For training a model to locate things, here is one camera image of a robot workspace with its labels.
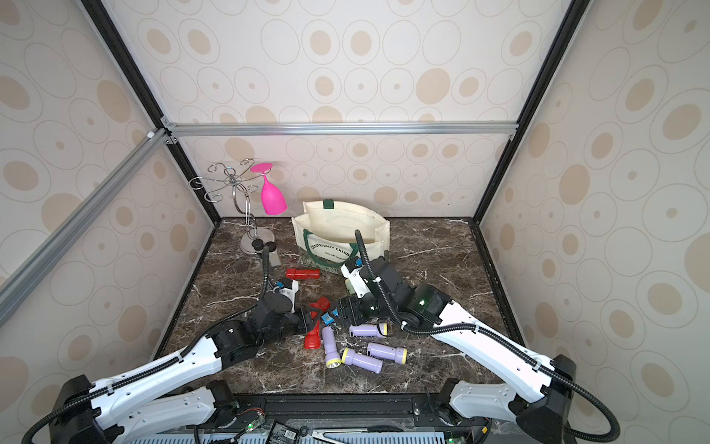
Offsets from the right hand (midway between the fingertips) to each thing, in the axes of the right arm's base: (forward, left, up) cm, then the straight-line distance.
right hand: (349, 303), depth 69 cm
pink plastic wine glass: (+38, +30, +1) cm, 48 cm away
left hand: (0, +6, -7) cm, 9 cm away
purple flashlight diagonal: (-5, +6, -20) cm, 21 cm away
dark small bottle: (+29, +37, -13) cm, 48 cm away
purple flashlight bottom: (-7, 0, -19) cm, 21 cm away
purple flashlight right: (-4, -8, -20) cm, 22 cm away
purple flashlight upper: (+2, -5, -20) cm, 21 cm away
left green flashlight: (+18, +3, -21) cm, 28 cm away
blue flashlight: (+5, +9, -20) cm, 22 cm away
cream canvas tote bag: (+37, +13, -14) cm, 42 cm away
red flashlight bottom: (-6, +10, -9) cm, 14 cm away
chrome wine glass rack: (+37, +43, -18) cm, 59 cm away
